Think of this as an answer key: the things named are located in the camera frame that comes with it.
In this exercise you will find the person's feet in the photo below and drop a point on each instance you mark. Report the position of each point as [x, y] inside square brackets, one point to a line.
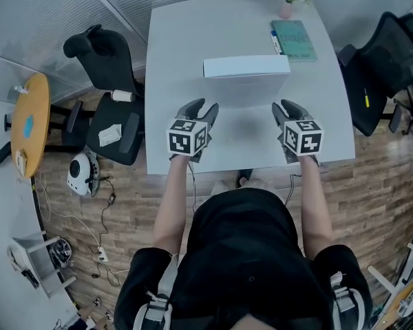
[244, 182]

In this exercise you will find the black padded office chair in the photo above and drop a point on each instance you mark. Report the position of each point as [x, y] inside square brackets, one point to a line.
[113, 115]

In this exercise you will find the white object box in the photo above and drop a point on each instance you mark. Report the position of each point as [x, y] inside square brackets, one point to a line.
[248, 81]

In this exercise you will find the black power adapter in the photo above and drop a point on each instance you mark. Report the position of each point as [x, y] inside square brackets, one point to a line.
[112, 199]

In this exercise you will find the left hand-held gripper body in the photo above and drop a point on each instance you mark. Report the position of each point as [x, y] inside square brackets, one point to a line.
[186, 139]

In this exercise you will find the person's left forearm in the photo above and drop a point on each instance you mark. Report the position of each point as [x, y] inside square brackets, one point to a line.
[172, 201]

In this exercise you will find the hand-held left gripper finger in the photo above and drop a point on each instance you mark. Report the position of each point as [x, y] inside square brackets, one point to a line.
[211, 115]
[192, 108]

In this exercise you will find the person's right forearm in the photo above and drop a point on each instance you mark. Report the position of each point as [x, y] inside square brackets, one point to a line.
[313, 201]

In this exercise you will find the blue sticker pad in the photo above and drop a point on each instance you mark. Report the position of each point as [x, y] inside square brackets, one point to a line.
[28, 126]

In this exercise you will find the white paper roll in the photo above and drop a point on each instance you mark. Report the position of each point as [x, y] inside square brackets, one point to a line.
[122, 95]

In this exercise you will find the yellow screwdriver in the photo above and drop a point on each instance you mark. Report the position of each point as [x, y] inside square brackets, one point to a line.
[366, 98]

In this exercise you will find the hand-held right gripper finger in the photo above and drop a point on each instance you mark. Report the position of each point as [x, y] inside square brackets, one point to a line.
[296, 110]
[279, 115]

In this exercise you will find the round wooden side table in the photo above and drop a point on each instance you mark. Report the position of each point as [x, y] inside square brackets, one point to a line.
[31, 126]

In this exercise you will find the green book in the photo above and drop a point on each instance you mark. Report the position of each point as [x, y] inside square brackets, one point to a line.
[294, 40]

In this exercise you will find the crumpled white paper sheet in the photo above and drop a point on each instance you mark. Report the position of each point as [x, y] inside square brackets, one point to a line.
[109, 135]

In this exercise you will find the person's black shirt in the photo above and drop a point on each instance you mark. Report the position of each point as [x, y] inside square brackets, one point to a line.
[241, 253]

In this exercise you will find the white round helmet device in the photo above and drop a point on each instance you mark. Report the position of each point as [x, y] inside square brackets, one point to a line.
[79, 174]

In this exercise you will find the black mesh office chair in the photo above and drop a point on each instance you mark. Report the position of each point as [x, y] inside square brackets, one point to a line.
[382, 74]

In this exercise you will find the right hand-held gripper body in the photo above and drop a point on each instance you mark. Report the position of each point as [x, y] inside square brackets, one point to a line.
[303, 137]

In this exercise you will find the blue and white marker pen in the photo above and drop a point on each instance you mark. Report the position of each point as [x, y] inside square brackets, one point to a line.
[275, 43]

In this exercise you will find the white power strip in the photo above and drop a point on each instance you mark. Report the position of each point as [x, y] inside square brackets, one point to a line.
[103, 254]

